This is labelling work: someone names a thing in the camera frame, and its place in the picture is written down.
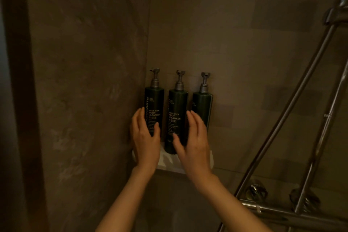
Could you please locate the chrome shower hose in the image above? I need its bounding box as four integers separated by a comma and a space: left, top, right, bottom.
217, 24, 339, 232

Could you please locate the chrome wall flange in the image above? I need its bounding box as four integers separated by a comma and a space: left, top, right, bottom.
245, 180, 269, 202
289, 188, 322, 213

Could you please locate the chrome shower head holder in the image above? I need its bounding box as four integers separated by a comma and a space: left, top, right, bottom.
323, 0, 348, 27

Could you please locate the person's right forearm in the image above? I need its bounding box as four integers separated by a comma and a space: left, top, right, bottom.
190, 173, 273, 232

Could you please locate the white corner shelf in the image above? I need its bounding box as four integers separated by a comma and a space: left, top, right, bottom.
132, 142, 214, 175

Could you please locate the person's left hand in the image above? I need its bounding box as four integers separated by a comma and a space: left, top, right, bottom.
130, 106, 161, 172

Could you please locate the person's left forearm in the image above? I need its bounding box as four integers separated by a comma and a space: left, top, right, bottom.
96, 168, 156, 232

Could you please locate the person's right hand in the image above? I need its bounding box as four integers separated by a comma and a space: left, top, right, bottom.
172, 110, 214, 184

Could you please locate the dark green pump bottle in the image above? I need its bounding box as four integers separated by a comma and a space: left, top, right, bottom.
192, 72, 214, 132
164, 70, 189, 155
144, 68, 165, 139

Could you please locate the chrome shower mixer bar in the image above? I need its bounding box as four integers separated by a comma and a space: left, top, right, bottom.
239, 199, 348, 232

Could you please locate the dark door frame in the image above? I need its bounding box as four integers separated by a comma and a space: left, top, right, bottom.
0, 0, 51, 232

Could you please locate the chrome shower riser rail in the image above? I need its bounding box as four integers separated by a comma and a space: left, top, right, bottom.
288, 59, 348, 232

